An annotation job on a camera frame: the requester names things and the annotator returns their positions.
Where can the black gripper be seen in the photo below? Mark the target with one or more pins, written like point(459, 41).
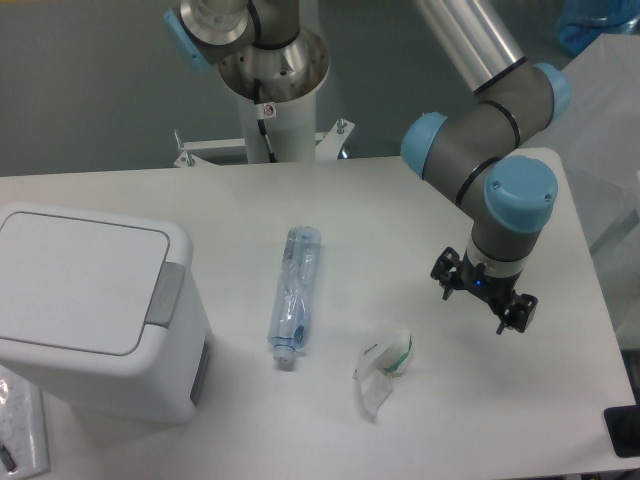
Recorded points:
point(491, 280)

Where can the white plastic trash can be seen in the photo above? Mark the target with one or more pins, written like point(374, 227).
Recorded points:
point(102, 311)

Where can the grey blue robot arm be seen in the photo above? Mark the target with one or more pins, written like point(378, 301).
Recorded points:
point(473, 160)

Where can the crumpled white plastic wrapper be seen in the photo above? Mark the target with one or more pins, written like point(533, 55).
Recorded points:
point(384, 356)

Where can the crushed clear plastic bottle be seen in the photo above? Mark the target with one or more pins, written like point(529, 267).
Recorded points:
point(292, 307)

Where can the black device at edge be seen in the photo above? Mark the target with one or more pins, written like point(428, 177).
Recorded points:
point(623, 427)

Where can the blue plastic bag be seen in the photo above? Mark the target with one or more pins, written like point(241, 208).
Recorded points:
point(582, 22)

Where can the clear sleeve with paper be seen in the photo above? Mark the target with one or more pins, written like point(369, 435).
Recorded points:
point(24, 445)

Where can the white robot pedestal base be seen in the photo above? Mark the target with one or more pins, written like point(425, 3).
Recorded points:
point(275, 90)

